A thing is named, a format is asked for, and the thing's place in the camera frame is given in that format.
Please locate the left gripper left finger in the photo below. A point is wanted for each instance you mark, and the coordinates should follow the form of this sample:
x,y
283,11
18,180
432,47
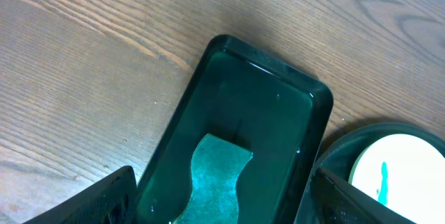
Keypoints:
x,y
108,201

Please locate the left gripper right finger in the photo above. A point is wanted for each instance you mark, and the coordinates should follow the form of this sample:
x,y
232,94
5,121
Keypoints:
x,y
336,201

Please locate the mint green plate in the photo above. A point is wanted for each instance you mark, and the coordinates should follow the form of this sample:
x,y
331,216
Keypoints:
x,y
405,174

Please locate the green wavy sponge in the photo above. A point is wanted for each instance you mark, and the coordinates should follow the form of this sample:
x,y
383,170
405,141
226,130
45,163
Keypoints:
x,y
216,166

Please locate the round black tray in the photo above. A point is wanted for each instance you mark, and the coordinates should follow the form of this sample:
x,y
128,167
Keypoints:
x,y
342,154

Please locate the dark green rectangular tray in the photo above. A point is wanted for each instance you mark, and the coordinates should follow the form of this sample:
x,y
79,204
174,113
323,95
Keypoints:
x,y
248,98

